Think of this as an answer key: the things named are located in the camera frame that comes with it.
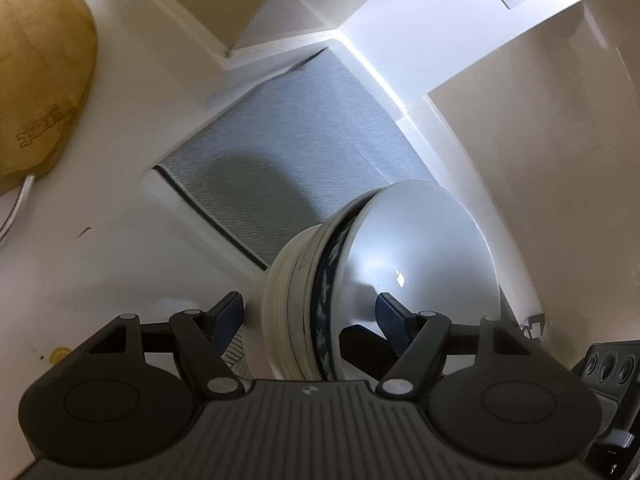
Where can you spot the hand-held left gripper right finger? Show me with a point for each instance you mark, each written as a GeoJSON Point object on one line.
{"type": "Point", "coordinates": [395, 317]}

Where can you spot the grey printed drying mat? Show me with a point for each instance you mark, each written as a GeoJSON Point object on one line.
{"type": "Point", "coordinates": [280, 150]}

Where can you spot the wooden cutting board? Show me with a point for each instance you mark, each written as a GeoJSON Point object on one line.
{"type": "Point", "coordinates": [40, 70]}

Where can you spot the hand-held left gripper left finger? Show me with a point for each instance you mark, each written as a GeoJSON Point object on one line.
{"type": "Point", "coordinates": [227, 314]}

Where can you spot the cream bowl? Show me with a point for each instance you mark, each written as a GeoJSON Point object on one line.
{"type": "Point", "coordinates": [277, 305]}

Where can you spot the white bowl with blue pattern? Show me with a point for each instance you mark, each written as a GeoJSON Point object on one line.
{"type": "Point", "coordinates": [425, 245]}

